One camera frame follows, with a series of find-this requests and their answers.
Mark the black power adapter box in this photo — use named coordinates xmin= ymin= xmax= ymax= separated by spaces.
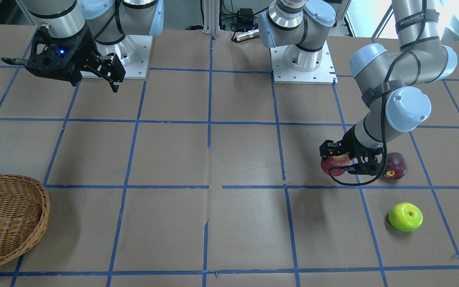
xmin=237 ymin=8 xmax=254 ymax=26

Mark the aluminium frame post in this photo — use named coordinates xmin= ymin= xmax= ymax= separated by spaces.
xmin=202 ymin=0 xmax=220 ymax=38

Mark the green apple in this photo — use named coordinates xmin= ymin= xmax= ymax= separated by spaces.
xmin=388 ymin=202 xmax=423 ymax=232

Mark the dark red apple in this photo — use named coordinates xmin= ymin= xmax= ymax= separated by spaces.
xmin=384 ymin=152 xmax=408 ymax=180

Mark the woven wicker basket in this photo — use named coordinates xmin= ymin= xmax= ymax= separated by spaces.
xmin=0 ymin=174 xmax=51 ymax=266

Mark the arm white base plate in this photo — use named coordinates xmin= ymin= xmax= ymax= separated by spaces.
xmin=269 ymin=42 xmax=337 ymax=85
xmin=96 ymin=35 xmax=154 ymax=80

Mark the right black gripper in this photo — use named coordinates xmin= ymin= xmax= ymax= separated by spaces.
xmin=1 ymin=26 xmax=126 ymax=93

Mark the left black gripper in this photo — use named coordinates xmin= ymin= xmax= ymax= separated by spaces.
xmin=320 ymin=128 xmax=384 ymax=176

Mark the red yellow apple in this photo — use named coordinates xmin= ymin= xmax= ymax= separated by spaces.
xmin=320 ymin=154 xmax=350 ymax=177

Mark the silver metal cylinder connector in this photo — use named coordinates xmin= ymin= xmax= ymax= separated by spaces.
xmin=231 ymin=29 xmax=260 ymax=43

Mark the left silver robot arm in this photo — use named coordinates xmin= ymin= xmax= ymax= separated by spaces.
xmin=257 ymin=0 xmax=457 ymax=176

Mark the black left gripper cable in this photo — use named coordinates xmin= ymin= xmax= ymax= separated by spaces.
xmin=328 ymin=0 xmax=429 ymax=187

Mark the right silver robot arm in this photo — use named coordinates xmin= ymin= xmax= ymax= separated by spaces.
xmin=2 ymin=0 xmax=164 ymax=92

